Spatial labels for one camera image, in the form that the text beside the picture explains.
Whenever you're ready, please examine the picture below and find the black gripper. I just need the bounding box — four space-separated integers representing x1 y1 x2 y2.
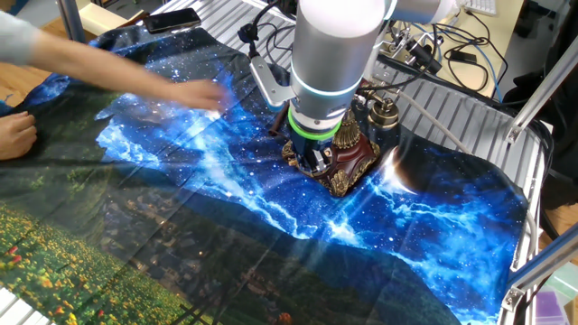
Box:
293 134 336 175

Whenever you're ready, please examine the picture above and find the red brass rotary phone base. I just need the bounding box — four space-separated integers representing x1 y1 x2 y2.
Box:
282 107 383 199

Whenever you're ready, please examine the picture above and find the person's left forearm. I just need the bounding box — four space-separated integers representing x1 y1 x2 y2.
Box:
31 31 182 107

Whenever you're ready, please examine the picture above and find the red brass phone handset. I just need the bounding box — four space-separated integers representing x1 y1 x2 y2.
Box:
356 88 401 132

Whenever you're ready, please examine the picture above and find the person's left hand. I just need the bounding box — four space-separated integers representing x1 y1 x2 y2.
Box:
166 79 229 112

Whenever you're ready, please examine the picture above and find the person's right hand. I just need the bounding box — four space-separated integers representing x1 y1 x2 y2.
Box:
0 111 38 162

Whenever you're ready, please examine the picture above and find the galaxy landscape printed cloth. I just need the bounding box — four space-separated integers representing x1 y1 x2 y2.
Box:
0 24 529 325

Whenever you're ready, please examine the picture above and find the black power adapter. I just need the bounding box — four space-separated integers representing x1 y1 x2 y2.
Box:
449 49 479 64

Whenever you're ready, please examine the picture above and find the black smartphone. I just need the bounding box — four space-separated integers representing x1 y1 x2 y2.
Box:
142 7 203 35

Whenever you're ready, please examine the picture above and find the white keyboard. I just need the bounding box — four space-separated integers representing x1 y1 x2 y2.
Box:
460 0 498 17

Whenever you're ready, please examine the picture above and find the purple box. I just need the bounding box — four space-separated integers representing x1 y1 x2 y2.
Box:
535 291 565 325

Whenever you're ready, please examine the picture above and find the person in grey shirt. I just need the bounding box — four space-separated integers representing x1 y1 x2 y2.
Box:
0 11 42 67

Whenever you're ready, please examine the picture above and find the grey hose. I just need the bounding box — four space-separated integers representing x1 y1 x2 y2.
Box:
396 89 538 272

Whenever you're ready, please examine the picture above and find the black camera cable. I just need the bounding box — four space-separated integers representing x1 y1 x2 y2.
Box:
238 0 284 60

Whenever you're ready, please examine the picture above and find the black camera on clamp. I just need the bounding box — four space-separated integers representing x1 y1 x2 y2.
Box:
386 20 443 76

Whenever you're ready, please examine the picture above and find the blue cable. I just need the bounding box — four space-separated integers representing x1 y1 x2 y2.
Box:
473 42 503 103

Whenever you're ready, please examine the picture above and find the aluminium frame post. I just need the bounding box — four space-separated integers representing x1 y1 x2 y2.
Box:
496 234 578 312
505 33 578 145
56 0 87 44

